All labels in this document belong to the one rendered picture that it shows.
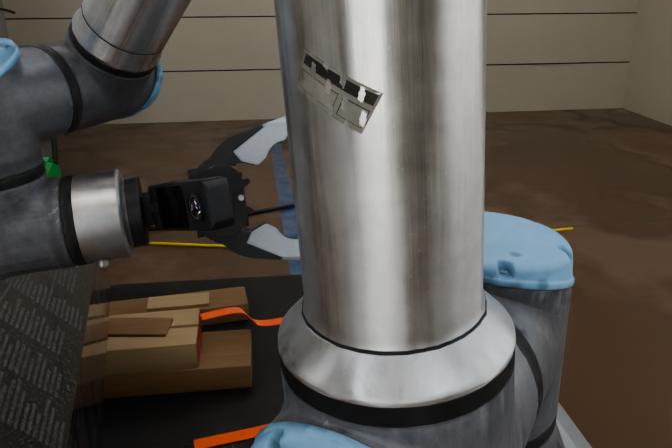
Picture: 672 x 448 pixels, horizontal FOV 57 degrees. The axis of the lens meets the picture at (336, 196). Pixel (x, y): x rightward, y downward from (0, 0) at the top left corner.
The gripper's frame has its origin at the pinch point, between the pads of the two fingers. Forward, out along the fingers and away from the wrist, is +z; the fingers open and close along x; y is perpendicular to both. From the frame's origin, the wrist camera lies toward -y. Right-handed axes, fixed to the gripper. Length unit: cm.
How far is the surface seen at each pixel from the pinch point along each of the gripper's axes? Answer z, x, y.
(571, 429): 29.0, 36.4, 6.0
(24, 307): -53, 22, 85
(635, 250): 211, 72, 220
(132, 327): -40, 49, 165
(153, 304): -35, 50, 202
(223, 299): -7, 53, 202
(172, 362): -28, 61, 155
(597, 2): 414, -115, 496
